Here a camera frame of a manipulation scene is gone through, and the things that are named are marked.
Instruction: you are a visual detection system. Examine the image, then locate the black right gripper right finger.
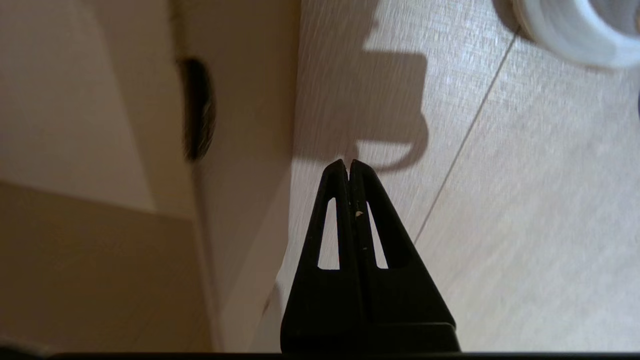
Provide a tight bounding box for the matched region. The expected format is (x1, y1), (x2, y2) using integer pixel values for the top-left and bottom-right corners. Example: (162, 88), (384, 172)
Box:
(350, 160), (461, 354)

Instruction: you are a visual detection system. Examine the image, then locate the white mesh sneaker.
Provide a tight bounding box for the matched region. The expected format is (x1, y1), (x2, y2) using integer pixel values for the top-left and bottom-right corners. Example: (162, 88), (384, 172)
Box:
(510, 0), (640, 70)

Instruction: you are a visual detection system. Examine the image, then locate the brown cardboard shoe box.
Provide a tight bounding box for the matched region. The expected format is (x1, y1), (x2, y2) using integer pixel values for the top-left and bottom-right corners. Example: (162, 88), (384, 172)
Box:
(0, 0), (303, 353)

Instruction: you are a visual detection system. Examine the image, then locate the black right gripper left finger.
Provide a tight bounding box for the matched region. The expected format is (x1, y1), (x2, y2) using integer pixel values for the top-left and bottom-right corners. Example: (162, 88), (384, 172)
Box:
(279, 159), (364, 354)

